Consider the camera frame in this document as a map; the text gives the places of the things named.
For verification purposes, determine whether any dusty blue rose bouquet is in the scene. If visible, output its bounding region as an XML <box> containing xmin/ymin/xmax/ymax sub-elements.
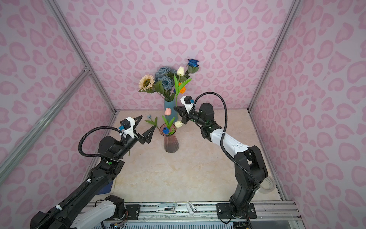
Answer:
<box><xmin>155</xmin><ymin>66</ymin><xmax>177</xmax><ymax>101</ymax></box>

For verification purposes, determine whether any clear tape roll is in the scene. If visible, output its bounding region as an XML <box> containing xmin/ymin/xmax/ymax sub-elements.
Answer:
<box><xmin>258</xmin><ymin>176</ymin><xmax>276</xmax><ymax>194</ymax></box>

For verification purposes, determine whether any blue rose stem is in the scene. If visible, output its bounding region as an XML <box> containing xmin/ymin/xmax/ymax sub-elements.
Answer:
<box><xmin>182</xmin><ymin>59</ymin><xmax>200</xmax><ymax>82</ymax></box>

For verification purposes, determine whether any orange carnation stem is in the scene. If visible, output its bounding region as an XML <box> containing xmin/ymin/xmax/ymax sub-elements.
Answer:
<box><xmin>176</xmin><ymin>82</ymin><xmax>186</xmax><ymax>94</ymax></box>

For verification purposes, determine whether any silver stapler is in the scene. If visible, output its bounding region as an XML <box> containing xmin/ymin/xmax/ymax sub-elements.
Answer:
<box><xmin>156</xmin><ymin>202</ymin><xmax>177</xmax><ymax>214</ymax></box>

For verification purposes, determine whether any teal ceramic vase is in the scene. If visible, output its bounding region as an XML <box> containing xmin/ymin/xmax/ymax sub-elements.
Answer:
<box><xmin>164</xmin><ymin>99</ymin><xmax>179</xmax><ymax>122</ymax></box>

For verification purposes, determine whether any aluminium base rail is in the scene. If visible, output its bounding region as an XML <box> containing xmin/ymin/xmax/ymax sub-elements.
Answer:
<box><xmin>52</xmin><ymin>200</ymin><xmax>305</xmax><ymax>229</ymax></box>

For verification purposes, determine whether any yellow tulip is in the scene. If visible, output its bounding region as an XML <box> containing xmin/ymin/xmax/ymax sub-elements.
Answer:
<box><xmin>173</xmin><ymin>67</ymin><xmax>192</xmax><ymax>106</ymax></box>

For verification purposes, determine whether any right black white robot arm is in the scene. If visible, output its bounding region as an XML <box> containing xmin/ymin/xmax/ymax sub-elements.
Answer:
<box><xmin>174</xmin><ymin>103</ymin><xmax>268</xmax><ymax>221</ymax></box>

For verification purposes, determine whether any red glass vase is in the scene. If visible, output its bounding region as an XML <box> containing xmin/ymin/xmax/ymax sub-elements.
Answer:
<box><xmin>159</xmin><ymin>124</ymin><xmax>179</xmax><ymax>153</ymax></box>

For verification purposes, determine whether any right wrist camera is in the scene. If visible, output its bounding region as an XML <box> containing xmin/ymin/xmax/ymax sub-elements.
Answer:
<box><xmin>181</xmin><ymin>95</ymin><xmax>194</xmax><ymax>113</ymax></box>

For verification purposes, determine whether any white tulip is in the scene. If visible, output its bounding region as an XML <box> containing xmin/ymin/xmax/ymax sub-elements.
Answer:
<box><xmin>171</xmin><ymin>121</ymin><xmax>183</xmax><ymax>132</ymax></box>

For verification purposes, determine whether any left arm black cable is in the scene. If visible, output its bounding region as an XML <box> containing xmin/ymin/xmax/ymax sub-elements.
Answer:
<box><xmin>78</xmin><ymin>126</ymin><xmax>121</xmax><ymax>158</ymax></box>

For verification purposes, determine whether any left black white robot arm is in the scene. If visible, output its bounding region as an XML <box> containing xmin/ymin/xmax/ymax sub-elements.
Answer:
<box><xmin>30</xmin><ymin>116</ymin><xmax>156</xmax><ymax>229</ymax></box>

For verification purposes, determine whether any blue book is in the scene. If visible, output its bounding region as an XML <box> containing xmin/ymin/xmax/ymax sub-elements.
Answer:
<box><xmin>98</xmin><ymin>181</ymin><xmax>114</xmax><ymax>195</ymax></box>

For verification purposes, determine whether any cream pink tulip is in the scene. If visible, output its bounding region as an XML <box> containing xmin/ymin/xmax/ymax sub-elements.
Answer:
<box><xmin>163</xmin><ymin>108</ymin><xmax>175</xmax><ymax>129</ymax></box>

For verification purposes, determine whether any light blue tulip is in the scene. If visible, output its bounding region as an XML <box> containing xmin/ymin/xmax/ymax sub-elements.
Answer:
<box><xmin>145</xmin><ymin>114</ymin><xmax>158</xmax><ymax>128</ymax></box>

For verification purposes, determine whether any cream sunflower stem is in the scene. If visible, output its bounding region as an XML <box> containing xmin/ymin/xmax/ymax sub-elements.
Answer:
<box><xmin>138</xmin><ymin>74</ymin><xmax>166</xmax><ymax>99</ymax></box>

